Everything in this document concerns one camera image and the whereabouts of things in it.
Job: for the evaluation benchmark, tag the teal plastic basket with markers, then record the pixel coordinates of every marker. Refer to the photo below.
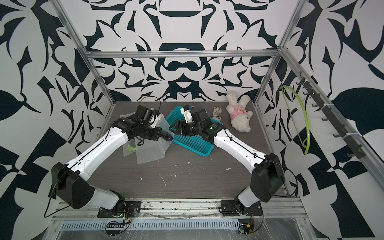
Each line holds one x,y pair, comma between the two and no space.
195,144

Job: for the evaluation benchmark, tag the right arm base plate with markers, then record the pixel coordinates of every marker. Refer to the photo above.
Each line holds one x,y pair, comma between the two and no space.
235,208

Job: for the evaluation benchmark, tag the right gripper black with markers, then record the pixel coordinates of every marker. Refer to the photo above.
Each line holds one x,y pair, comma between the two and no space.
180,127

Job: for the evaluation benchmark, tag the black hook rail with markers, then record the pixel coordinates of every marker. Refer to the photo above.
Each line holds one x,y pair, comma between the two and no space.
334,116

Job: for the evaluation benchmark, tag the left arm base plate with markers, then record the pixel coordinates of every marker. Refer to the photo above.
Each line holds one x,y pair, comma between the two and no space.
132,208

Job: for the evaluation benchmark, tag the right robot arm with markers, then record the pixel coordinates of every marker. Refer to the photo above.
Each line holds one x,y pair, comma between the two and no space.
267,172

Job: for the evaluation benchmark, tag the white plush toy pink shirt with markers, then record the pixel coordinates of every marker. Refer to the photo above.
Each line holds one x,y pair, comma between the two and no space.
240,117

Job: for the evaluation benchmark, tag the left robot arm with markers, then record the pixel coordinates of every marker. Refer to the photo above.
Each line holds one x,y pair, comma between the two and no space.
70,180

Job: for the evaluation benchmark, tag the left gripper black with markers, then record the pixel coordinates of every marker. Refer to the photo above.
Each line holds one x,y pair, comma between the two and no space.
158,133

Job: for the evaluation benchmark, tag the green tube hoop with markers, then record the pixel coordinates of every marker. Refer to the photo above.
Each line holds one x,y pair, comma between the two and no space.
307,141

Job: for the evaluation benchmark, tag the translucent zip bag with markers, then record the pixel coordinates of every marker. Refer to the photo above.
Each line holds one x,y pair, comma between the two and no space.
155,150
130,142

